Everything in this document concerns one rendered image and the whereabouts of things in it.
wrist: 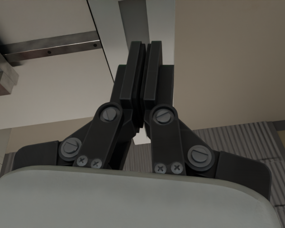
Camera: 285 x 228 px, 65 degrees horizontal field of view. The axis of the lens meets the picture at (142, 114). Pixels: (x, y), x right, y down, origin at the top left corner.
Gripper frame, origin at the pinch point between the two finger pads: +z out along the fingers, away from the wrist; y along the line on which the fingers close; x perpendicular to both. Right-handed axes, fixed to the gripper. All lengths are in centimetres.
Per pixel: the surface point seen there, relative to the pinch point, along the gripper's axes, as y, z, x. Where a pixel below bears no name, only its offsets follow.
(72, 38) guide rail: -18.2, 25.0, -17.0
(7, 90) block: -29.5, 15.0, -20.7
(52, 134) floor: -127, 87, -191
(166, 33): 0.1, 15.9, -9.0
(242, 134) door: 75, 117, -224
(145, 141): -5.4, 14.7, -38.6
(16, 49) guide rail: -28.6, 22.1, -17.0
